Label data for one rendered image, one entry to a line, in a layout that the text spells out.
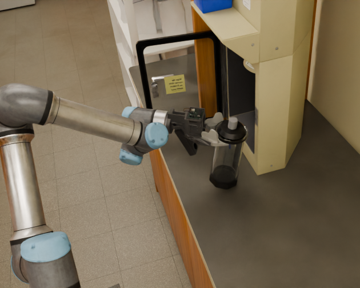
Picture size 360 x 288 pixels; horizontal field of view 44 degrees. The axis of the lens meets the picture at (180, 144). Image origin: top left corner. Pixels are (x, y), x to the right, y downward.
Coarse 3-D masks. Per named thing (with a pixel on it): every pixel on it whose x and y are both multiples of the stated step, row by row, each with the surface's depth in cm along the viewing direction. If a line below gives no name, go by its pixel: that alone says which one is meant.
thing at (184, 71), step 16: (160, 48) 160; (176, 48) 161; (192, 48) 162; (208, 48) 162; (160, 64) 164; (176, 64) 165; (192, 64) 166; (208, 64) 166; (160, 80) 168; (176, 80) 169; (192, 80) 170; (208, 80) 171; (160, 96) 173; (176, 96) 174; (192, 96) 175; (208, 96) 175; (208, 112) 180
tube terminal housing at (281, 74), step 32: (256, 0) 125; (288, 0) 124; (288, 32) 130; (256, 64) 137; (288, 64) 137; (256, 96) 144; (288, 96) 145; (256, 128) 152; (288, 128) 154; (256, 160) 160; (288, 160) 167
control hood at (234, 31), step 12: (216, 12) 141; (228, 12) 140; (216, 24) 134; (228, 24) 134; (240, 24) 133; (228, 36) 128; (240, 36) 127; (252, 36) 128; (240, 48) 129; (252, 48) 130; (252, 60) 133
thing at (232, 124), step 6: (228, 120) 143; (234, 120) 139; (222, 126) 141; (228, 126) 140; (234, 126) 139; (240, 126) 141; (222, 132) 139; (228, 132) 139; (234, 132) 139; (240, 132) 139; (228, 138) 139; (234, 138) 138
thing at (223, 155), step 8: (216, 128) 142; (232, 144) 139; (240, 144) 141; (216, 152) 146; (224, 152) 143; (232, 152) 142; (240, 152) 144; (216, 160) 147; (224, 160) 145; (232, 160) 145; (240, 160) 148; (216, 168) 149; (224, 168) 147; (232, 168) 147; (216, 176) 151; (224, 176) 150; (232, 176) 150
